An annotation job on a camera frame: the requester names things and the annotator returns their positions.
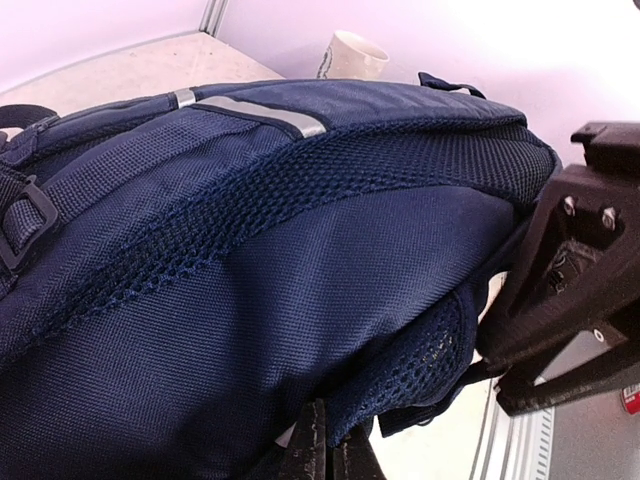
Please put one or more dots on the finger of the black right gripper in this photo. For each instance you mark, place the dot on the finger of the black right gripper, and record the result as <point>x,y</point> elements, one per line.
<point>520,341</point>

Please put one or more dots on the aluminium front rail frame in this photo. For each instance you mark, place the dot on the aluminium front rail frame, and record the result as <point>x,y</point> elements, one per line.
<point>594,438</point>

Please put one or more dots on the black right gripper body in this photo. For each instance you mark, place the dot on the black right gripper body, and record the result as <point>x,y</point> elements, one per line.
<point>580,257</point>

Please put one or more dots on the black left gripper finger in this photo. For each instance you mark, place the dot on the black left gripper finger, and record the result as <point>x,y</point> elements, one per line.
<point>308,455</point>

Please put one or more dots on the navy blue student backpack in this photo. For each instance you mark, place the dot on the navy blue student backpack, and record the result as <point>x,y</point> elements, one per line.
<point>182,274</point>

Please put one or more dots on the floral ceramic mug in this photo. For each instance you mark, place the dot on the floral ceramic mug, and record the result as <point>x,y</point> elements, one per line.
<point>350,56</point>

